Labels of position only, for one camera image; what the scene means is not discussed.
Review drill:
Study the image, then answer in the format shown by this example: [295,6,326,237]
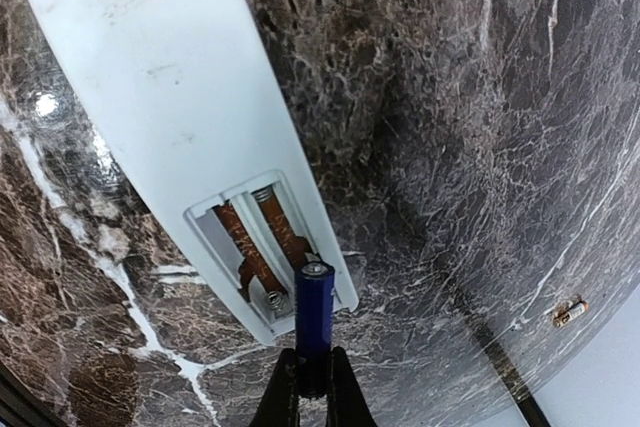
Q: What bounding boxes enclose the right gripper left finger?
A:
[249,348,301,427]

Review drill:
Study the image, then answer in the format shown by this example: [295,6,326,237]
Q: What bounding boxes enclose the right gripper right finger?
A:
[326,347,377,427]

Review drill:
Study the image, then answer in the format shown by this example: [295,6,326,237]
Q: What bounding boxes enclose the blue battery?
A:
[295,261,335,399]

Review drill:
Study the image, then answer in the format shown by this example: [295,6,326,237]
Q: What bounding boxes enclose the white remote control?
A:
[28,0,358,345]

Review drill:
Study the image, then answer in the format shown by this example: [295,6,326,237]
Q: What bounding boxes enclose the orange battery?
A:
[553,300,589,328]

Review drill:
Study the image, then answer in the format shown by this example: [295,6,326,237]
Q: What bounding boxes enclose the black front rail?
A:
[1,365,66,427]

